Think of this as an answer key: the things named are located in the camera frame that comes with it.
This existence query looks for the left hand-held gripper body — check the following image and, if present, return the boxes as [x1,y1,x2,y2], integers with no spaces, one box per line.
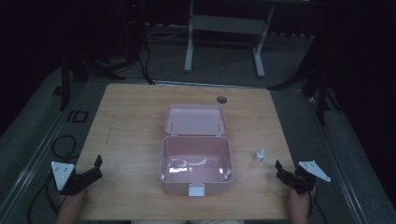
[50,161,95,196]

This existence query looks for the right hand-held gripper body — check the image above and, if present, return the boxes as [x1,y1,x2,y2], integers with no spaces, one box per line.
[287,160,332,195]

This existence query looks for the small white dropper bottle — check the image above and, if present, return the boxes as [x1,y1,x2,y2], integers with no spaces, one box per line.
[252,147,266,165]

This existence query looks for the pink storage box with lid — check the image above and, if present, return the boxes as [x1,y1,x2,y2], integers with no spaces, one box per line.
[158,103,234,198]

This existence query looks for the person's right hand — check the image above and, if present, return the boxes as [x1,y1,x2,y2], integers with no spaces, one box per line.
[287,186,318,217]

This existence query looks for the person's left hand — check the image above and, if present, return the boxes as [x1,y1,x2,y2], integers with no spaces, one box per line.
[58,188,89,214]

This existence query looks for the black stand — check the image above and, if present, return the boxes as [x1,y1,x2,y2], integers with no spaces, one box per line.
[60,55,127,112]
[266,36,336,127]

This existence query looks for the looped black floor cable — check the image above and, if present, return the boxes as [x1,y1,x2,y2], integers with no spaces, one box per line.
[50,134,80,161]

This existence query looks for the right hand-held gripper cable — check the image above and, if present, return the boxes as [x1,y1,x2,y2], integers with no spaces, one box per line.
[307,189,329,224]

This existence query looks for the hand-held gripper cable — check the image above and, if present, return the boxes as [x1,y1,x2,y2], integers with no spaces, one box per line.
[307,189,329,224]
[27,174,62,224]

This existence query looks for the left hand-held gripper cable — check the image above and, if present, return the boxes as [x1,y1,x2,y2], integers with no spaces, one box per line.
[27,174,62,224]

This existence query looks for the black square floor frame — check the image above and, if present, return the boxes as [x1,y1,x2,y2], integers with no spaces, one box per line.
[65,109,90,123]

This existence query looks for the black hanging cables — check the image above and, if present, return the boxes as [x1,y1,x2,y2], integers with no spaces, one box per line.
[135,18,156,86]

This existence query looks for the white floor cable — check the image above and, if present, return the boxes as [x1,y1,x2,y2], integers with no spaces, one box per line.
[145,27,190,43]

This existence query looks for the white metal desk frame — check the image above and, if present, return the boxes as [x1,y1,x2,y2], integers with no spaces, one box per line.
[183,0,276,78]

